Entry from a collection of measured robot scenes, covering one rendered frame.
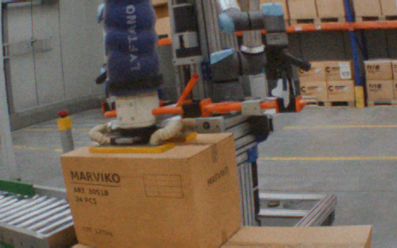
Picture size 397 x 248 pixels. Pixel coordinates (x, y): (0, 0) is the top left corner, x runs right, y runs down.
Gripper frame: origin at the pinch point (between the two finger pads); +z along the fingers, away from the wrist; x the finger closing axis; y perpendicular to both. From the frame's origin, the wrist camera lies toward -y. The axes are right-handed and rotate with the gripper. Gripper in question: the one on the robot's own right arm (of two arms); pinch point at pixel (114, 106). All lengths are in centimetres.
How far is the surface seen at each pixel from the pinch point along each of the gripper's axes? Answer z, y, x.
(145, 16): -36, 40, -30
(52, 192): 50, -66, 9
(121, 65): -19, 31, -36
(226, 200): 37, 60, -21
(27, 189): 47, -83, 2
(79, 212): 37, 6, -46
